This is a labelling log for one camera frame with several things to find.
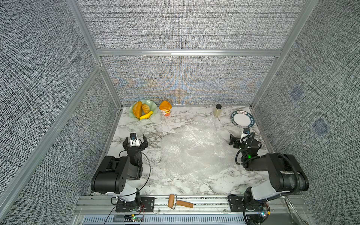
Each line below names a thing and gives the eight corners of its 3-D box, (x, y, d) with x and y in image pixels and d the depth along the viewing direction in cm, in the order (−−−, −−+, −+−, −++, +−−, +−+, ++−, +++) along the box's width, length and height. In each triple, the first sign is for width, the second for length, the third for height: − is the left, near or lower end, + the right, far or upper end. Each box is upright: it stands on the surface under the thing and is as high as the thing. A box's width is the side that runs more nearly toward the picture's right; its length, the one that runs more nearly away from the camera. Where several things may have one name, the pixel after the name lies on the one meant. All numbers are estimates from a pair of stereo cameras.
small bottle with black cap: (214, 116, 114) (216, 108, 107) (213, 112, 117) (215, 104, 109) (219, 116, 114) (222, 108, 107) (218, 112, 117) (221, 104, 109)
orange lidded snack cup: (158, 113, 115) (157, 105, 108) (165, 107, 119) (165, 99, 112) (166, 118, 111) (165, 110, 105) (173, 112, 115) (173, 104, 109)
